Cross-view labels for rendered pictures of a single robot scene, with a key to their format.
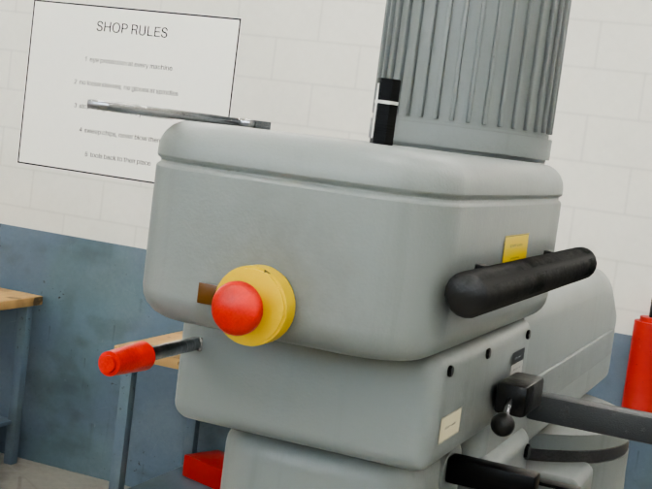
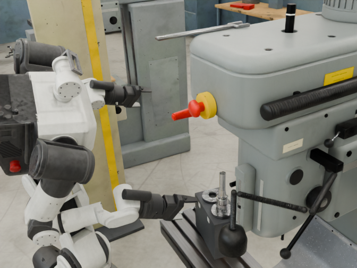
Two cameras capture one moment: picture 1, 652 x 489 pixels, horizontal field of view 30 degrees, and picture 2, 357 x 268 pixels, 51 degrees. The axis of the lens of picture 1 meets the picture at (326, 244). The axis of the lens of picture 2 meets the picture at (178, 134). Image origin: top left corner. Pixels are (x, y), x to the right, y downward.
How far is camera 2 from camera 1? 0.54 m
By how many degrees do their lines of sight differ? 45
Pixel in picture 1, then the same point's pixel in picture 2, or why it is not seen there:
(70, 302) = not seen: hidden behind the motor
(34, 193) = not seen: outside the picture
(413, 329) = (250, 121)
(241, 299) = (192, 107)
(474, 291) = (266, 112)
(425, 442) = (275, 153)
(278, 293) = (207, 104)
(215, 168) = (197, 56)
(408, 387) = (269, 133)
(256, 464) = (241, 143)
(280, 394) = not seen: hidden behind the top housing
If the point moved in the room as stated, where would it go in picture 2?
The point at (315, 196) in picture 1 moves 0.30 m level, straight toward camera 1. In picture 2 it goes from (218, 71) to (109, 127)
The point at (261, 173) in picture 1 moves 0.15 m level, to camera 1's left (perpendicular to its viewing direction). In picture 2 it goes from (206, 60) to (155, 50)
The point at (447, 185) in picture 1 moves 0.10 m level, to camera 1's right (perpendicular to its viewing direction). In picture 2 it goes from (260, 70) to (312, 80)
